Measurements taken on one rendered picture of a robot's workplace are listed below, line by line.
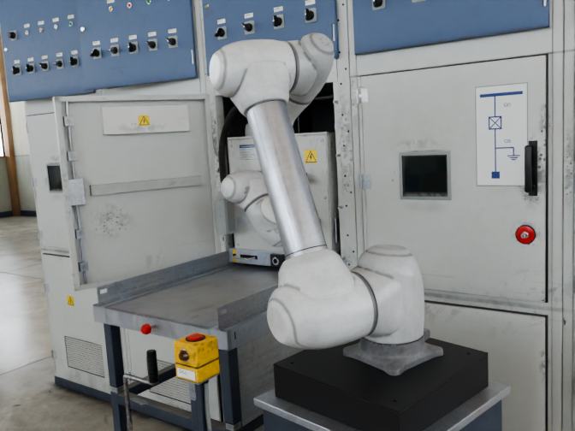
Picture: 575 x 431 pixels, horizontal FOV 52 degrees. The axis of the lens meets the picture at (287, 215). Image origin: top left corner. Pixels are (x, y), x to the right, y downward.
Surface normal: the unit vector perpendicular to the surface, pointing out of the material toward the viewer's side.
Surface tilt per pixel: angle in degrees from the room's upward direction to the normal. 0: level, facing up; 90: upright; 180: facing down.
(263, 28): 90
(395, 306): 89
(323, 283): 64
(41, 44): 90
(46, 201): 90
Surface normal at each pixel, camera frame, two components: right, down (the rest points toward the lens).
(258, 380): 0.80, 0.04
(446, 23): -0.59, 0.14
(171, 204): 0.51, 0.08
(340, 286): 0.44, -0.36
